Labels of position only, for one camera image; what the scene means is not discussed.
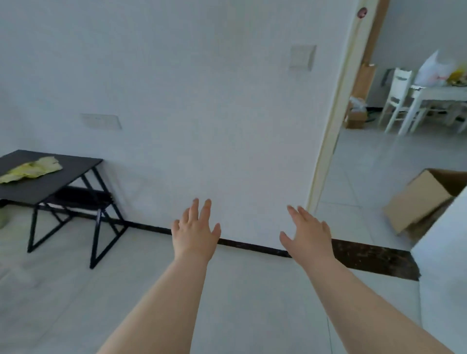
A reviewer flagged yellow-green crumpled bag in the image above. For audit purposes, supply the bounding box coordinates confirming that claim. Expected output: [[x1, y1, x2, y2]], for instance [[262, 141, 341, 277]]
[[0, 156, 63, 184]]

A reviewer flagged yellow packet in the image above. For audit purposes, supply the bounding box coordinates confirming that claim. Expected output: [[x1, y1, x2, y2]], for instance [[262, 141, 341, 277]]
[[448, 63, 467, 87]]

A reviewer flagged white plastic bag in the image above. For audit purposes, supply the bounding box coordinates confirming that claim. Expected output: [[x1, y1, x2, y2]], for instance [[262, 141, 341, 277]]
[[415, 50, 457, 87]]

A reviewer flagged black baseboard strip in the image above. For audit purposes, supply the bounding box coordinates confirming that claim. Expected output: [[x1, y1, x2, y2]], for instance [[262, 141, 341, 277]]
[[55, 210, 422, 282]]

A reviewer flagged cream door frame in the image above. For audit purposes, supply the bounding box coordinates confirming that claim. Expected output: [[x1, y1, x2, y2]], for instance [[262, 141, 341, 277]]
[[306, 0, 381, 214]]

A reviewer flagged large open cardboard box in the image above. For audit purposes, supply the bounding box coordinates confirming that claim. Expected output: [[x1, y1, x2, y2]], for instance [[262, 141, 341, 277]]
[[382, 168, 467, 242]]

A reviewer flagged person's right hand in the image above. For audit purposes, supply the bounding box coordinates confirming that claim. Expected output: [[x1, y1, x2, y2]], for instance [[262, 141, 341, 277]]
[[279, 205, 335, 265]]

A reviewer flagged white wall outlet plate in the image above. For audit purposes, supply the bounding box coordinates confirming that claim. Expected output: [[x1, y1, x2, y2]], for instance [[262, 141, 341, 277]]
[[80, 113, 122, 131]]

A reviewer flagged white wooden chair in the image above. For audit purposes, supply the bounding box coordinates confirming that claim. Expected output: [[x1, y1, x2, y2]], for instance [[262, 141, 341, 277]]
[[378, 68, 427, 136]]

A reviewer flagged small cardboard box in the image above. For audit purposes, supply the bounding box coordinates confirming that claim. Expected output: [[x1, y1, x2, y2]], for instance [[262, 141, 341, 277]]
[[344, 96, 369, 130]]

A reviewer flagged white dining table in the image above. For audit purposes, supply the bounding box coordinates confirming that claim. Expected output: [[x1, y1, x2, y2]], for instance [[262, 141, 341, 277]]
[[398, 85, 467, 136]]

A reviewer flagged wooden door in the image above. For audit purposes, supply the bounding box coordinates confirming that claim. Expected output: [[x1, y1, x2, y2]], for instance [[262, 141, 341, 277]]
[[351, 0, 391, 101]]

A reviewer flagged black folding table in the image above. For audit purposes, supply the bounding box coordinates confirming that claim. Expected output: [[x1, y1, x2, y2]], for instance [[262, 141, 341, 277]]
[[0, 150, 129, 270]]

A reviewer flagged person's left forearm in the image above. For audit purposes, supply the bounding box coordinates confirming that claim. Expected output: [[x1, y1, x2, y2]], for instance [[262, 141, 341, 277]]
[[96, 252, 209, 354]]

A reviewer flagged white wall switch plate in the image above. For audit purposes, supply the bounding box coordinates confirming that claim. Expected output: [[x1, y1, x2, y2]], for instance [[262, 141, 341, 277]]
[[289, 44, 317, 71]]

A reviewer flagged person's left hand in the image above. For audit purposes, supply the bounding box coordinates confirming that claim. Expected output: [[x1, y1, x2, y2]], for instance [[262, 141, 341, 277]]
[[171, 198, 222, 264]]

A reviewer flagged person's right forearm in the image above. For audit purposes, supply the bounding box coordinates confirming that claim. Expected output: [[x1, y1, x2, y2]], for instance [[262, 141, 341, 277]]
[[302, 255, 455, 354]]

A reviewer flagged white cabinet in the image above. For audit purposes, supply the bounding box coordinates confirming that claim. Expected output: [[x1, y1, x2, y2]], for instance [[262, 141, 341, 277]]
[[411, 195, 467, 354]]

